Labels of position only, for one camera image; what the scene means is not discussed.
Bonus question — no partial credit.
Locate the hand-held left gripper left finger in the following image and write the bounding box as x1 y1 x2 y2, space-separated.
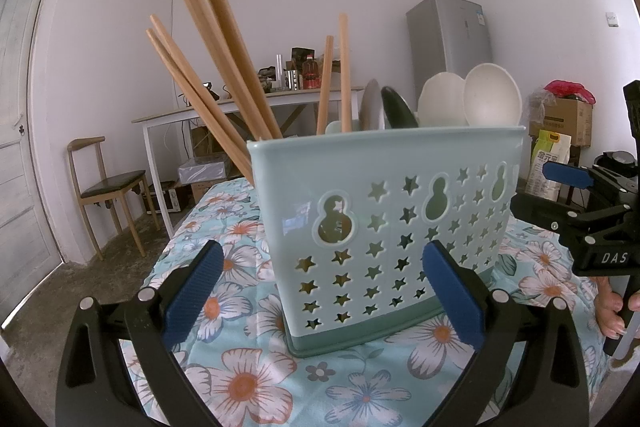
55 239 226 427

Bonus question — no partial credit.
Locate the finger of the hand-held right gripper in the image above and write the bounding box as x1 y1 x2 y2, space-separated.
541 161 635 208
510 192 640 254

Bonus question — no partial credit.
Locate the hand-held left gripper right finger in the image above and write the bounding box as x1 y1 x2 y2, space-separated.
421 239 591 427

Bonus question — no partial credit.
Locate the white ceramic spoon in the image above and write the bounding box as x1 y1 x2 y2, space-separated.
417 72 468 128
462 63 522 128

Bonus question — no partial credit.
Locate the mint green utensil holder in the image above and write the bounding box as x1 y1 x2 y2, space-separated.
246 121 528 360

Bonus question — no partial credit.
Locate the silver metal spoon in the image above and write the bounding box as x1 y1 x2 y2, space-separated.
381 85 420 129
360 78 387 131

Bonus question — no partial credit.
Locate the person's right hand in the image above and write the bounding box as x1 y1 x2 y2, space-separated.
595 279 640 340

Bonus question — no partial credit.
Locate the yellow white rice bag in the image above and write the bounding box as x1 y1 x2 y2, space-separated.
527 129 572 202

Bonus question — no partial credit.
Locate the brown cardboard box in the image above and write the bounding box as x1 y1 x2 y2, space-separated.
529 97 593 148
192 124 221 158

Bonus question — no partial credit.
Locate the clear plastic bag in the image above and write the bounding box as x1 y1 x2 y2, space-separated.
530 88 556 128

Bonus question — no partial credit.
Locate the red plastic bag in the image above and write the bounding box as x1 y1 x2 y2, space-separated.
544 79 597 104

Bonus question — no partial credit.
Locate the white microwave oven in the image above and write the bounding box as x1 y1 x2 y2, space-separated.
144 187 183 215

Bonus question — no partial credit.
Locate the floral tablecloth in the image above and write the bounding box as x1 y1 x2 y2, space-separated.
120 177 613 427

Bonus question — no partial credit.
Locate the silver wrapped box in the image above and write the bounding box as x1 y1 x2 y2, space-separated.
177 154 233 184

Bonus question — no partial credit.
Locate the wooden chair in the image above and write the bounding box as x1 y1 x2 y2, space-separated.
67 136 161 258

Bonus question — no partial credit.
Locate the white table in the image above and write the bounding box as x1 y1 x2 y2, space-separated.
131 84 366 238

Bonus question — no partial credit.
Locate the grey refrigerator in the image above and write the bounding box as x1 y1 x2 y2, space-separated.
405 0 493 100

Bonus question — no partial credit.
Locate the red drink bottle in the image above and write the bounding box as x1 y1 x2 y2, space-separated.
302 55 321 90

